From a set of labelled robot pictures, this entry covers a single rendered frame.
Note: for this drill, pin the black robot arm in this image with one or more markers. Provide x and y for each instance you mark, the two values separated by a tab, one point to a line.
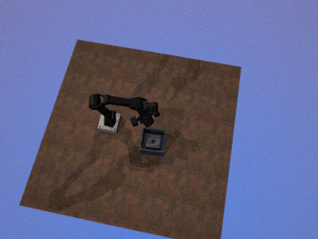
136	103

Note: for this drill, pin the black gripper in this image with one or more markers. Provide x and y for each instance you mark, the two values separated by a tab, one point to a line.
134	119

